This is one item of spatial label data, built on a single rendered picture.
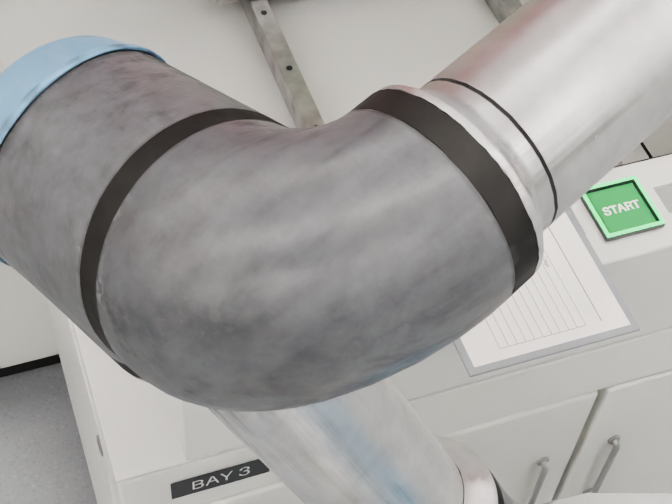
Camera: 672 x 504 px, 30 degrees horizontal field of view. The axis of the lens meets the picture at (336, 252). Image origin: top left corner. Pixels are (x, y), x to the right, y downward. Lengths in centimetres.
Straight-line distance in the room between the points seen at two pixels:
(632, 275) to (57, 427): 118
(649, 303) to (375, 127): 72
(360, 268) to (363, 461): 27
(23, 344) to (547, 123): 157
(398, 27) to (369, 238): 100
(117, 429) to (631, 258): 46
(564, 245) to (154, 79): 59
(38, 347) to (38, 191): 149
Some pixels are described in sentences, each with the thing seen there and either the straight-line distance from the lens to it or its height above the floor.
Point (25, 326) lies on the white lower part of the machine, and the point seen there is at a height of 18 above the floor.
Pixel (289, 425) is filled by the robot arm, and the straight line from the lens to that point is 65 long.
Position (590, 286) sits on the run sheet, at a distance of 104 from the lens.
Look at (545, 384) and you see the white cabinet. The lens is 120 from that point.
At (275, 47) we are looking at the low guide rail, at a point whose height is 85.
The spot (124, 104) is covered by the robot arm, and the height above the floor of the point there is 141.
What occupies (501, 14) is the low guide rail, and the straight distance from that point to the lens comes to 144.
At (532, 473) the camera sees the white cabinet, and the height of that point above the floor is 58.
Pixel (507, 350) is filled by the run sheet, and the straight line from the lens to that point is 99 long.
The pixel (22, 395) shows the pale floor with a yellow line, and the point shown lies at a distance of 209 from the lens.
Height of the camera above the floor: 177
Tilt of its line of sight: 52 degrees down
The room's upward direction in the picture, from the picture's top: 6 degrees clockwise
